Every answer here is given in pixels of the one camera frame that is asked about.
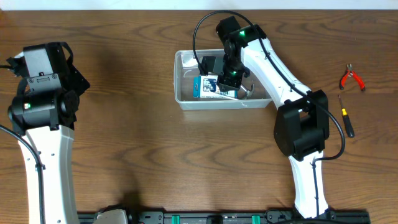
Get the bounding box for clear plastic container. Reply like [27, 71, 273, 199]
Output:
[174, 50, 272, 110]

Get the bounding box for silver combination wrench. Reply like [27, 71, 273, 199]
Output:
[214, 93, 239, 101]

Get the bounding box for red-handled pliers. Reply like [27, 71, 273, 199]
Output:
[338, 63, 366, 92]

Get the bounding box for small black-handled hammer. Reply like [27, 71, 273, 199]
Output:
[239, 84, 254, 100]

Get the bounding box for white blue product box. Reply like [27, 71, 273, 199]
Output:
[193, 75, 238, 99]

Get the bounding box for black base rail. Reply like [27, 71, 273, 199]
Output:
[78, 205, 371, 224]

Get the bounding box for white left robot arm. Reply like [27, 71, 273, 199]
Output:
[7, 42, 90, 223]

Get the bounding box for black yellow screwdriver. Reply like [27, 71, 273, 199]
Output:
[338, 95, 355, 138]

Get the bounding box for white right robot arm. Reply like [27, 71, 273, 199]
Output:
[198, 12, 330, 218]

